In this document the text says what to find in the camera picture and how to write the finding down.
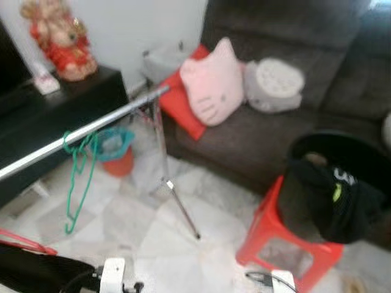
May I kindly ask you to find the green plastic hanger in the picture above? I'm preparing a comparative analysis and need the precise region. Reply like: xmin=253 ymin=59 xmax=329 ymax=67
xmin=62 ymin=129 xmax=100 ymax=234

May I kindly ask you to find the black shirt with green logo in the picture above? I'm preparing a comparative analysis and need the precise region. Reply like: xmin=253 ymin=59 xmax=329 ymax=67
xmin=0 ymin=243 xmax=100 ymax=293
xmin=286 ymin=157 xmax=387 ymax=245

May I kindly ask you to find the pink cat face cushion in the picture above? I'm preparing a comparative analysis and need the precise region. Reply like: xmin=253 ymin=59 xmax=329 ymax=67
xmin=179 ymin=37 xmax=246 ymax=128

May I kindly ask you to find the dark grey fabric sofa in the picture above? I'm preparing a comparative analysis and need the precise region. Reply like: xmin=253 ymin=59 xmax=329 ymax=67
xmin=160 ymin=0 xmax=391 ymax=245

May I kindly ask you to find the grey owl face cushion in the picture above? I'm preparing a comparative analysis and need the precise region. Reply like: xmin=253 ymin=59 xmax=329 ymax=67
xmin=243 ymin=58 xmax=305 ymax=114

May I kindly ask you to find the white lace covered side table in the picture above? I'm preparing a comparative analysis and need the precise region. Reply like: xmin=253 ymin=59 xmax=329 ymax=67
xmin=142 ymin=43 xmax=191 ymax=83

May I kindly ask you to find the teal bin liner bag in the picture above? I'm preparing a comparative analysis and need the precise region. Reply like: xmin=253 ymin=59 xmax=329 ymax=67
xmin=92 ymin=126 xmax=136 ymax=161

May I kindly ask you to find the red plastic stool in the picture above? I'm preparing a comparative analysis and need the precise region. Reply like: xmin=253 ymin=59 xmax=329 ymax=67
xmin=235 ymin=176 xmax=345 ymax=292

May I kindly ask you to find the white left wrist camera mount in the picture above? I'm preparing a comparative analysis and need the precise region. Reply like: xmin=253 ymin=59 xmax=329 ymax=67
xmin=99 ymin=257 xmax=128 ymax=293

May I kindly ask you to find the silver metal clothes rack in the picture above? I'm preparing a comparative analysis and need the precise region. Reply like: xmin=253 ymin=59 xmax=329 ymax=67
xmin=0 ymin=85 xmax=202 ymax=241

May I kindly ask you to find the red square cushion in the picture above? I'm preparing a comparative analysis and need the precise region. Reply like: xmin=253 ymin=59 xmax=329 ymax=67
xmin=158 ymin=44 xmax=211 ymax=142

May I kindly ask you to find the black plastic bucket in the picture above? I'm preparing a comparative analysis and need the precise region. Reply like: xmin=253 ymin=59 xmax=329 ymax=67
xmin=278 ymin=129 xmax=391 ymax=242

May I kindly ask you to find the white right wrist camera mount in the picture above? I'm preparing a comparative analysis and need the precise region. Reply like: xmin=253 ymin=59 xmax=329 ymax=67
xmin=271 ymin=270 xmax=299 ymax=293

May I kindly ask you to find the white tissue box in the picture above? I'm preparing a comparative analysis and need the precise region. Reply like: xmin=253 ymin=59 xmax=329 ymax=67
xmin=32 ymin=61 xmax=62 ymax=96

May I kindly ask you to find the black television cabinet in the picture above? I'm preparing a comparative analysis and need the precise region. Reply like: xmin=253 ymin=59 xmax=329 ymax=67
xmin=0 ymin=64 xmax=130 ymax=208

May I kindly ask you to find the orange plastic bin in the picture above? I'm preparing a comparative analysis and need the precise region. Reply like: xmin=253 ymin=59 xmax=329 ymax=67
xmin=101 ymin=150 xmax=135 ymax=178

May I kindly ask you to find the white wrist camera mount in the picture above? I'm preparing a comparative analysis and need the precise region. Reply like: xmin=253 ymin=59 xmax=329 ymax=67
xmin=99 ymin=257 xmax=128 ymax=293
xmin=271 ymin=270 xmax=299 ymax=293

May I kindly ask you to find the red plastic hanger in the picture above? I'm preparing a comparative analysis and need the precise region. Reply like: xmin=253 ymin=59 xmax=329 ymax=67
xmin=0 ymin=229 xmax=59 ymax=256

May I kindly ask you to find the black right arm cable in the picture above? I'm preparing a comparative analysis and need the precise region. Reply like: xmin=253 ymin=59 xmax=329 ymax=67
xmin=246 ymin=272 xmax=295 ymax=293

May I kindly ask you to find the red laughing buddha figurine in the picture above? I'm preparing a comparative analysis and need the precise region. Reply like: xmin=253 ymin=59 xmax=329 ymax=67
xmin=20 ymin=0 xmax=98 ymax=82

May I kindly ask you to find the brown crumpled cloth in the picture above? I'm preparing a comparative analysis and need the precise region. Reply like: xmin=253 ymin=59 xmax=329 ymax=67
xmin=304 ymin=153 xmax=328 ymax=169

